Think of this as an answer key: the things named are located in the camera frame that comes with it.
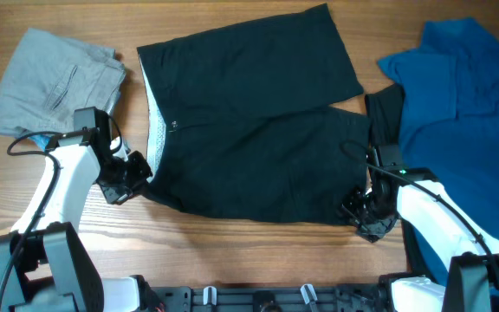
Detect black shorts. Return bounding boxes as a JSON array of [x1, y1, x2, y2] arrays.
[[138, 4, 370, 225]]

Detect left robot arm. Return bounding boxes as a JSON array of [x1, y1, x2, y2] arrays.
[[0, 127, 163, 311]]

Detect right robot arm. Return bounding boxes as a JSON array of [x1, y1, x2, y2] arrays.
[[340, 166, 499, 311]]

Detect black garment under shirt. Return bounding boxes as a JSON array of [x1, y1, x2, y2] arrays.
[[365, 83, 431, 277]]

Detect folded grey shorts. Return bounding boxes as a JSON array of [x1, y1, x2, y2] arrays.
[[0, 28, 126, 137]]

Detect blue polo shirt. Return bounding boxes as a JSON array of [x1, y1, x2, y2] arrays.
[[377, 16, 499, 300]]

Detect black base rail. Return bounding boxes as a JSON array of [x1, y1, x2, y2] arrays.
[[152, 283, 395, 312]]

